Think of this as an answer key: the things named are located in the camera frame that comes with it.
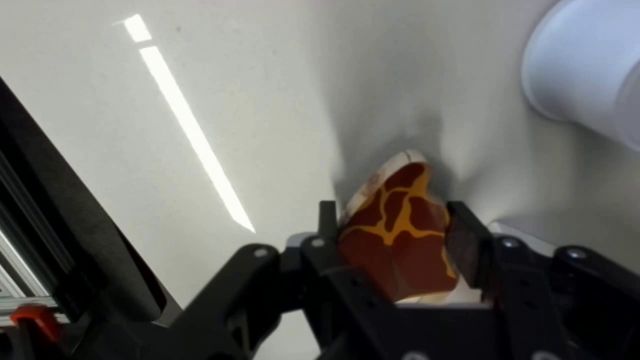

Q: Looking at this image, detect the small white cup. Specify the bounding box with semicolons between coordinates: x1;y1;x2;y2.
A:
518;0;640;151

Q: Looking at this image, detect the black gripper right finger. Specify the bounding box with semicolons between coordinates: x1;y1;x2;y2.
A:
446;200;640;360

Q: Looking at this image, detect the toy pizza slice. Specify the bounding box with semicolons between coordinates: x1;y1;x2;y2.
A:
337;147;463;306

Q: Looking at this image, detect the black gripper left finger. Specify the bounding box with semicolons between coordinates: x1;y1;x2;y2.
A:
159;197;409;360

